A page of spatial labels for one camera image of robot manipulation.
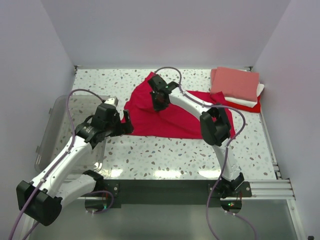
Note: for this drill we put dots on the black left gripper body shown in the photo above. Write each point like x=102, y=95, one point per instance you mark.
x=113, y=128

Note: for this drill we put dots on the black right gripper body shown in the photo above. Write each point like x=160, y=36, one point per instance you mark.
x=158, y=105

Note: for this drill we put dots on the crimson red t-shirt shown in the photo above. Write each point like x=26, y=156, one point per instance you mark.
x=172, y=122

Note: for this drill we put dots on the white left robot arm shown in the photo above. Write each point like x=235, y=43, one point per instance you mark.
x=44, y=197

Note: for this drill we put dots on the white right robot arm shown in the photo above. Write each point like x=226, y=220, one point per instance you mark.
x=215, y=128

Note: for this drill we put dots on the clear plastic bin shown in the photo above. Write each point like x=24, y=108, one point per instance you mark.
x=58, y=132

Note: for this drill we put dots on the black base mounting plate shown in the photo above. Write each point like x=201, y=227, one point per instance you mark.
x=163, y=192

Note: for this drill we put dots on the folded pink t-shirt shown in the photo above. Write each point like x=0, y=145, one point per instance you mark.
x=235, y=83

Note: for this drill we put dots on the folded red t-shirt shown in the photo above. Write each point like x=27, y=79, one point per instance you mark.
x=255, y=109

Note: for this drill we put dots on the aluminium extrusion rail frame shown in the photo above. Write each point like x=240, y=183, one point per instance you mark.
x=279, y=189

